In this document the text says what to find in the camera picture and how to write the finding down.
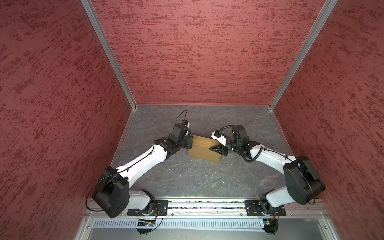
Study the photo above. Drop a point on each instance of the small circuit board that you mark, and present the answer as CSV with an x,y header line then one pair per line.
x,y
146,223
268,223

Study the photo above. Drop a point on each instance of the aluminium front rail frame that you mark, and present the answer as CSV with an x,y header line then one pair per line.
x,y
212,214

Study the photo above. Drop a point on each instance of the brown cardboard box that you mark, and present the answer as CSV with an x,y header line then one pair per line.
x,y
201,149

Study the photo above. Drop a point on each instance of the right aluminium corner post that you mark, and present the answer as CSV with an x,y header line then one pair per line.
x,y
317,26

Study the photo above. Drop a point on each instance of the aluminium corner post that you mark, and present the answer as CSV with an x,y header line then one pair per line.
x,y
317,26
92,15

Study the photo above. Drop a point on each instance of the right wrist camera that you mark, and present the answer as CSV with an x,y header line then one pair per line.
x,y
238,139

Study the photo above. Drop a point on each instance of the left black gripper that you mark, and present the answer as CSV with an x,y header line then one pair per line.
x,y
189,139

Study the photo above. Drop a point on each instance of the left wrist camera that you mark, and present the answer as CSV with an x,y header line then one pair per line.
x,y
181,130

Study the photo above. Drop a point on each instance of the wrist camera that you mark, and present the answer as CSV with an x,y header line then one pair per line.
x,y
181,130
238,139

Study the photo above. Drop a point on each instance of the right small circuit board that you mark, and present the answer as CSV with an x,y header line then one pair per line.
x,y
268,223

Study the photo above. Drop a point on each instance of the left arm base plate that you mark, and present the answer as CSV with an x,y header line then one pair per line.
x,y
155,208

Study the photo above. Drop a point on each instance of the left small circuit board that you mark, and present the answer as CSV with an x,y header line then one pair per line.
x,y
146,223

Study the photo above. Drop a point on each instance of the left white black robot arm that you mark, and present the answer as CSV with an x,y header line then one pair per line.
x,y
112,192

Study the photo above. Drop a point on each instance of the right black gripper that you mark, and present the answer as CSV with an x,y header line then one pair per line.
x,y
221,150

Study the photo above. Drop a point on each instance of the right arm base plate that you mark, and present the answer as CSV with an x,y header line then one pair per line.
x,y
257,208

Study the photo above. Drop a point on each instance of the left aluminium corner post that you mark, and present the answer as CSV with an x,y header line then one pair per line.
x,y
92,15

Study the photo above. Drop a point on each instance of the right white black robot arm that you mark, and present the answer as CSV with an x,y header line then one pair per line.
x,y
303,182

